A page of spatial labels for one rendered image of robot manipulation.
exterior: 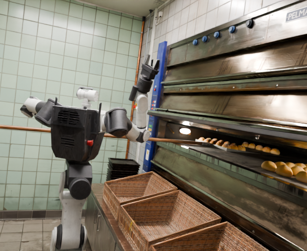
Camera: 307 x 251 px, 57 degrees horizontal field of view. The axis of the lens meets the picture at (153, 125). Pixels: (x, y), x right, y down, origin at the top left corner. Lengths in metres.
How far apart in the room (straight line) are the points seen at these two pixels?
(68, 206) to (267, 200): 1.11
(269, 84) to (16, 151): 2.78
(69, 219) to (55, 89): 1.98
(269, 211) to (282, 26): 0.96
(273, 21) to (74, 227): 1.63
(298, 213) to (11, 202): 3.02
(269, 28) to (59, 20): 2.47
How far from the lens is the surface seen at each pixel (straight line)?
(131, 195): 2.78
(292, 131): 1.29
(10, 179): 3.61
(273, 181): 1.54
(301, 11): 1.63
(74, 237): 1.82
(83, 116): 1.51
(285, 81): 1.55
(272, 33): 1.73
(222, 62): 2.03
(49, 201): 3.68
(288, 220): 1.50
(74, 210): 1.80
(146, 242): 1.66
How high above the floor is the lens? 1.44
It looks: 3 degrees down
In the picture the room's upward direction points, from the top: 7 degrees clockwise
